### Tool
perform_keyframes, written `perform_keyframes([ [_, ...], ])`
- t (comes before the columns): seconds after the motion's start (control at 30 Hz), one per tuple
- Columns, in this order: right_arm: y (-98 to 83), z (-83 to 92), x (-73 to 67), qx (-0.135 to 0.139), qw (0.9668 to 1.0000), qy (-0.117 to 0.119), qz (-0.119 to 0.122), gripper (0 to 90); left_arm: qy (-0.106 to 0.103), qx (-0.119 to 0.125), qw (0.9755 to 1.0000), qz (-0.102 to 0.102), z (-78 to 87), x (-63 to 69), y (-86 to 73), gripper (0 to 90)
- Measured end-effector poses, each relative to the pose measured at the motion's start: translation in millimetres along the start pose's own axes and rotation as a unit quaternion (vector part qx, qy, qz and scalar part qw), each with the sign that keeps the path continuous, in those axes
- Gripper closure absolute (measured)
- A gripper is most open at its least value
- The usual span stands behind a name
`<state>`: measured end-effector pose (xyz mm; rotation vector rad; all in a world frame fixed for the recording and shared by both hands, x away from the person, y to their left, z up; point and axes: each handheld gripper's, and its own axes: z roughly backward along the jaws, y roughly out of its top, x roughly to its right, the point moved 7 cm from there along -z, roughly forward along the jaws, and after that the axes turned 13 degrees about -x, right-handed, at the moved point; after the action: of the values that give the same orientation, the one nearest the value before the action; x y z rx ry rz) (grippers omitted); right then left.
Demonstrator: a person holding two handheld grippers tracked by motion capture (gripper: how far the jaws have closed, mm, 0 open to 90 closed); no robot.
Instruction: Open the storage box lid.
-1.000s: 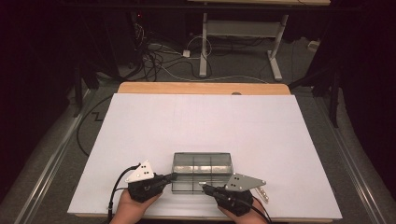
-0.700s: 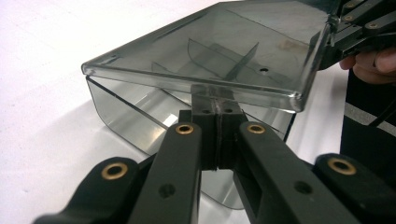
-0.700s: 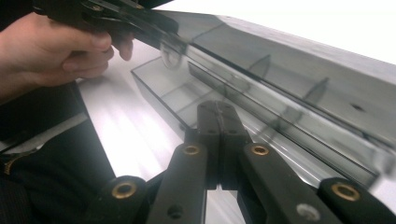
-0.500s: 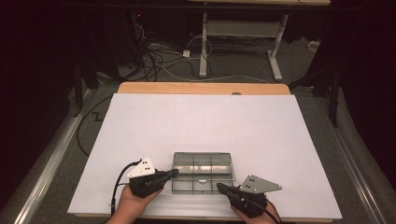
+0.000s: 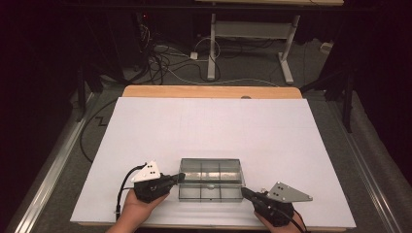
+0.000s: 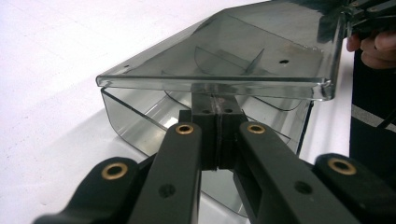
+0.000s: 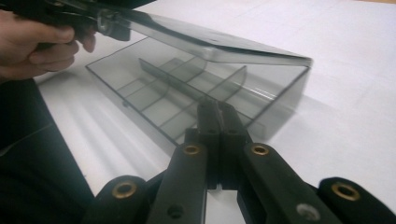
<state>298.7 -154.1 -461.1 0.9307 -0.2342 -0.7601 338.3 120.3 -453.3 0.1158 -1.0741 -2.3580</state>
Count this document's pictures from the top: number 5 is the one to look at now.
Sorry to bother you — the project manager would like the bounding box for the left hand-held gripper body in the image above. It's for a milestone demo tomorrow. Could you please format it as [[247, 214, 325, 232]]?
[[130, 159, 178, 204]]

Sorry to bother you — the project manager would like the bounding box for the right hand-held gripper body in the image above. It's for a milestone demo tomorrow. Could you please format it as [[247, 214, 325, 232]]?
[[252, 182, 314, 227]]

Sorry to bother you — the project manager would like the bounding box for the grey transparent compartment box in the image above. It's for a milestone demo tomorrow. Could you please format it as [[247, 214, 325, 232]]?
[[178, 157, 246, 203]]

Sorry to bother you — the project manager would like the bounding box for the person's right hand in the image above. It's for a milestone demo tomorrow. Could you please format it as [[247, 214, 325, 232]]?
[[254, 212, 305, 233]]

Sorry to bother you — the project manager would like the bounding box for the person's left hand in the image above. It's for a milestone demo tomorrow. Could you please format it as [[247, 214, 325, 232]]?
[[120, 188, 170, 224]]

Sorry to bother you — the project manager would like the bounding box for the white board sheet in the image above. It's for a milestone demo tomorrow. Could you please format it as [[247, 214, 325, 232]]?
[[70, 96, 358, 229]]

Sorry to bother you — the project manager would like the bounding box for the wooden table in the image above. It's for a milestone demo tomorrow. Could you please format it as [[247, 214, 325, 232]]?
[[77, 84, 348, 233]]

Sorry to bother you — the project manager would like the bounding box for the black stand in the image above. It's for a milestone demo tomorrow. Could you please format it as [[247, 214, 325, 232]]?
[[75, 62, 105, 123], [299, 69, 355, 134]]

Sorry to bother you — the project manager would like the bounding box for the white box on floor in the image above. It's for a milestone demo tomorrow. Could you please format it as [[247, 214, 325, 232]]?
[[320, 41, 334, 55]]

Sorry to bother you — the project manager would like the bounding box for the thick black gripper cable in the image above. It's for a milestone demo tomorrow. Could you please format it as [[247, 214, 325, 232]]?
[[115, 163, 149, 222]]

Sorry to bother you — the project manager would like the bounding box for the black floor cable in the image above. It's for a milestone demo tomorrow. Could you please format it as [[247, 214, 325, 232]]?
[[79, 99, 119, 163]]

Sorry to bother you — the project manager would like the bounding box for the aluminium rail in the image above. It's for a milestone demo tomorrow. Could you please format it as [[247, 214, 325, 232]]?
[[13, 92, 96, 233], [326, 100, 404, 233]]

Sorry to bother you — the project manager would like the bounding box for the white floor cable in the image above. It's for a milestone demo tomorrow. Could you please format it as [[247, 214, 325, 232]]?
[[164, 66, 280, 88]]

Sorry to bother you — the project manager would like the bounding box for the bundle of black floor cables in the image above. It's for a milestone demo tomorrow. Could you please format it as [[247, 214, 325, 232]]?
[[137, 23, 208, 85]]

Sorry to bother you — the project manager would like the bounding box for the white metal desk frame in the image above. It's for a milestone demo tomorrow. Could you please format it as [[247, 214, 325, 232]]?
[[206, 13, 301, 85]]

